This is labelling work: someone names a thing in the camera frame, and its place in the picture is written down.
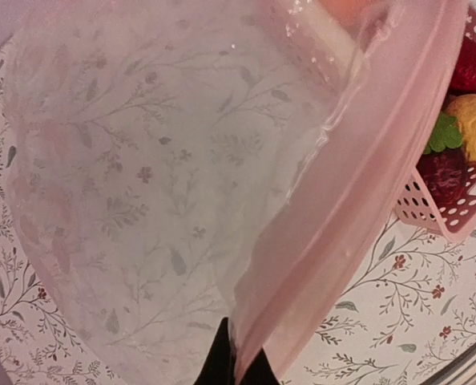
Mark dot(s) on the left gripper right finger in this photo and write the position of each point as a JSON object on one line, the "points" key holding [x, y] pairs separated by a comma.
{"points": [[260, 372]]}

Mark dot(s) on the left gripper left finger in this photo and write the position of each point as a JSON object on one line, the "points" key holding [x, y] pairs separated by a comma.
{"points": [[219, 365]]}

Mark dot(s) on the yellow lemon toy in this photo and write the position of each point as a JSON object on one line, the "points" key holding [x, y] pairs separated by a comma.
{"points": [[463, 108]]}

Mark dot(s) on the pink perforated plastic basket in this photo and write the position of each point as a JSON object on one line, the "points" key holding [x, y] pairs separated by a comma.
{"points": [[415, 206]]}

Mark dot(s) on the clear zip top bag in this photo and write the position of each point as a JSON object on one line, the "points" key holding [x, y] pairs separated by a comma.
{"points": [[181, 162]]}

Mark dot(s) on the red apple toy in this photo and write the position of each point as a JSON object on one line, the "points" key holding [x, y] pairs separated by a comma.
{"points": [[463, 80]]}

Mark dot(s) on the floral patterned table mat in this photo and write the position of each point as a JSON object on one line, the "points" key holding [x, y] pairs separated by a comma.
{"points": [[413, 292]]}

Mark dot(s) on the aluminium front rail frame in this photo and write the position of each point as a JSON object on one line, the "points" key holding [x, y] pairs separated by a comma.
{"points": [[460, 369]]}

